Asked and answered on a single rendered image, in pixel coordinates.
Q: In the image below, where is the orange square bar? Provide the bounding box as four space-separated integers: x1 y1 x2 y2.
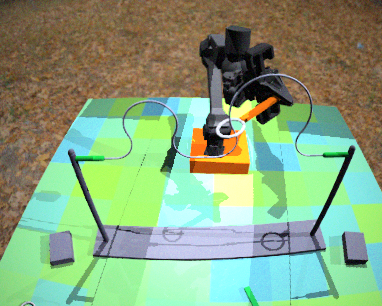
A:
216 96 281 139

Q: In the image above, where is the green handle with grey loop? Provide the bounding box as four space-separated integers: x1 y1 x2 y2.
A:
244 286 259 306

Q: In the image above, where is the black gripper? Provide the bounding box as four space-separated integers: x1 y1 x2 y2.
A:
234 42 293 125

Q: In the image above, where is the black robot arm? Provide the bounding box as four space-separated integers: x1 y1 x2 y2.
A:
199 25 255 156

